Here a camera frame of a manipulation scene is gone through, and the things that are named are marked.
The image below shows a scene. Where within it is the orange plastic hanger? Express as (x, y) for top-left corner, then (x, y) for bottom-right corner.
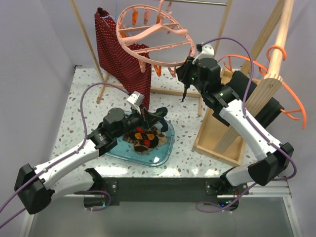
(217, 45), (307, 130)

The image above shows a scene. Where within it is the aluminium rail frame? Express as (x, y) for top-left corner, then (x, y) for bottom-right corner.
(18, 160), (294, 237)

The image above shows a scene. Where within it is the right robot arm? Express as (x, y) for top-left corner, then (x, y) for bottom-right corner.
(176, 56), (294, 194)

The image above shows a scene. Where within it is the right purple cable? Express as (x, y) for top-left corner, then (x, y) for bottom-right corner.
(196, 37), (297, 213)

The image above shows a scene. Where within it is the black multicolour argyle sock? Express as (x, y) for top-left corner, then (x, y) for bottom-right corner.
(127, 127), (159, 154)

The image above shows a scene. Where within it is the red polka dot garment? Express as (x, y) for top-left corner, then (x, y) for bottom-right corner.
(94, 7), (152, 109)

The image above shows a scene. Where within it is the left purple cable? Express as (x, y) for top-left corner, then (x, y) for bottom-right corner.
(0, 82), (131, 229)

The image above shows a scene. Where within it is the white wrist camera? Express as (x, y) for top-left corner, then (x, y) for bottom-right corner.
(127, 91), (144, 112)
(194, 44), (215, 63)

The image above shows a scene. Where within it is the beige brown argyle sock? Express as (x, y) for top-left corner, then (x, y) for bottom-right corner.
(133, 131), (168, 155)

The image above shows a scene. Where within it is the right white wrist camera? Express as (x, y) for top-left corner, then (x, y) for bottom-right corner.
(194, 44), (215, 63)

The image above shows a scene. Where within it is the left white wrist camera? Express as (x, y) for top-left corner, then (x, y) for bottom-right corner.
(127, 91), (144, 112)

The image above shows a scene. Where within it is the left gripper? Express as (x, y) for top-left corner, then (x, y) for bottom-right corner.
(114, 104), (161, 139)

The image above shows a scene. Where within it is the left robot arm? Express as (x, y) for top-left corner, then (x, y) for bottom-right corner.
(14, 107), (168, 214)

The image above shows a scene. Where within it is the black garment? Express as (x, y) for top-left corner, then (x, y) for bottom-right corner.
(212, 70), (286, 129)

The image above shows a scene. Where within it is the pink round clip hanger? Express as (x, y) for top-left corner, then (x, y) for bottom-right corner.
(116, 0), (196, 77)

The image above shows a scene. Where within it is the wooden clothes rack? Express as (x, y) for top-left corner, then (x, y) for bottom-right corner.
(69, 0), (296, 166)

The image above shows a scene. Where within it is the purple cable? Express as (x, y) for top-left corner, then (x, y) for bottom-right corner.
(196, 37), (297, 213)
(0, 82), (131, 229)

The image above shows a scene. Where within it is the light blue hanger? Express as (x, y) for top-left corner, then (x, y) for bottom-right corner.
(102, 0), (119, 22)

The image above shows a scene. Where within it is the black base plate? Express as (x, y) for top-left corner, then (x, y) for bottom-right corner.
(73, 177), (247, 210)

